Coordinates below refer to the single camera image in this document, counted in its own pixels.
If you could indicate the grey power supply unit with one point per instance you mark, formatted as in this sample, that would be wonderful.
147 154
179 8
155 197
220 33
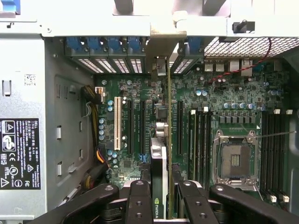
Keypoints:
23 93

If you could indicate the white expansion slot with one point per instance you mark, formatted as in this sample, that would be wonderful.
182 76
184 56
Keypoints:
118 121

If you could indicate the metal socket cover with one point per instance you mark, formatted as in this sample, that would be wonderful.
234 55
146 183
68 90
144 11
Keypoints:
238 186

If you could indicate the black expansion slot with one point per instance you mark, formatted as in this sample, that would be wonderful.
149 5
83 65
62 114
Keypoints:
180 126
130 126
143 126

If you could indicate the CPU socket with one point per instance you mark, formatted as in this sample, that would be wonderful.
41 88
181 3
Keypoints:
236 161

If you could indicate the green Dell motherboard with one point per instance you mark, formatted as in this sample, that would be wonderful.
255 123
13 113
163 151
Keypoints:
233 93

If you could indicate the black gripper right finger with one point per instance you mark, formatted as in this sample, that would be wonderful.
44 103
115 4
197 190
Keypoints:
194 203

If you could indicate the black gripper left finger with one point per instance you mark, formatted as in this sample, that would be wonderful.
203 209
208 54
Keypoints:
139 203

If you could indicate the black open PC case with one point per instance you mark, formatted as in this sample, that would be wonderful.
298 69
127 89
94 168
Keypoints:
70 25

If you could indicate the thin metal locking lever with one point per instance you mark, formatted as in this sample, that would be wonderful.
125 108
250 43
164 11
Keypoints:
275 135

